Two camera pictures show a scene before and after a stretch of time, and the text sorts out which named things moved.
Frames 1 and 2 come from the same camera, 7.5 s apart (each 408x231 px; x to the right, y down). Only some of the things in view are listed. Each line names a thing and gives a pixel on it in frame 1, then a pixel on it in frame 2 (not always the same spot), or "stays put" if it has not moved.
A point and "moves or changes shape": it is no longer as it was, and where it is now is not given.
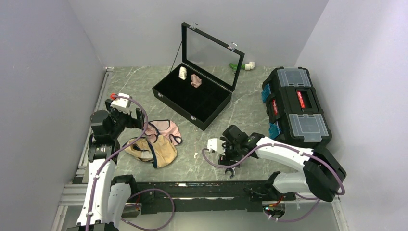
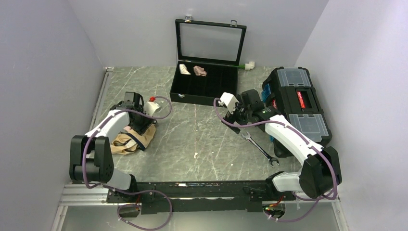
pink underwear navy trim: [169, 129] moves or changes shape
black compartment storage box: [199, 88] moves or changes shape
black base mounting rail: [206, 197] stays put
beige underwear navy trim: [160, 153] → [128, 141]
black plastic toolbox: [294, 112] stays put
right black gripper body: [232, 152] → [241, 115]
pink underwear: [196, 81] → [199, 71]
